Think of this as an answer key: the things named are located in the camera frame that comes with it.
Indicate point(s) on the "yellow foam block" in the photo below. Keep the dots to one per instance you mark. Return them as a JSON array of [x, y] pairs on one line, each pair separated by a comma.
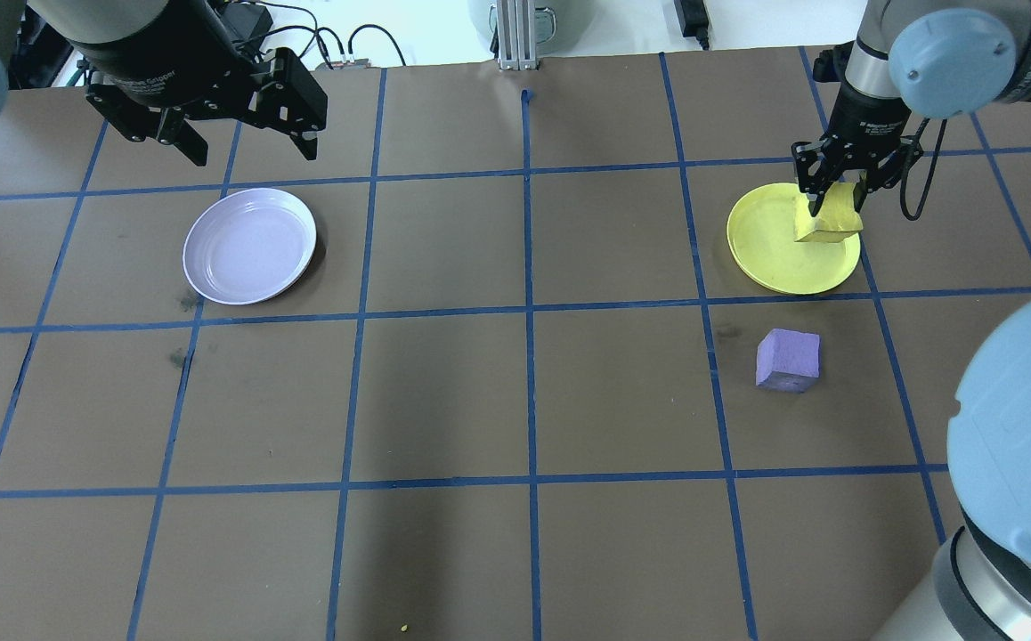
[[827, 224]]

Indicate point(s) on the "purple foam block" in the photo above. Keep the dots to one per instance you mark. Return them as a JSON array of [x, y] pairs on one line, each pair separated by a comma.
[[787, 356]]

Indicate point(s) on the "hub strip with red plugs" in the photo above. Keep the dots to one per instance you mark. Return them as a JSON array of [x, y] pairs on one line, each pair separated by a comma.
[[348, 62]]

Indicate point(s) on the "black power brick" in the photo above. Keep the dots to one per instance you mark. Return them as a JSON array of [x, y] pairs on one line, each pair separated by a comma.
[[253, 20]]

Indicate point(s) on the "yellow plate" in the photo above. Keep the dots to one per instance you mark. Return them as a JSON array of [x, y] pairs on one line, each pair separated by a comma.
[[765, 249]]

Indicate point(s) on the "purple plate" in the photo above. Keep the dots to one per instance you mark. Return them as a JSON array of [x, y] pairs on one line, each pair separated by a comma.
[[248, 249]]

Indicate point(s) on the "small black power adapter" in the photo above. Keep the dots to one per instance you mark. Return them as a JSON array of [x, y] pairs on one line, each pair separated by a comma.
[[689, 16]]

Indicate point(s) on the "steel pot with lid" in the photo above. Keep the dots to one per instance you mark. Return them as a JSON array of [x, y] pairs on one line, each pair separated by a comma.
[[573, 16]]

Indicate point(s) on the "aluminium frame post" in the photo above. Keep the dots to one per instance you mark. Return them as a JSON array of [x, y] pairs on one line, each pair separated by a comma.
[[517, 36]]

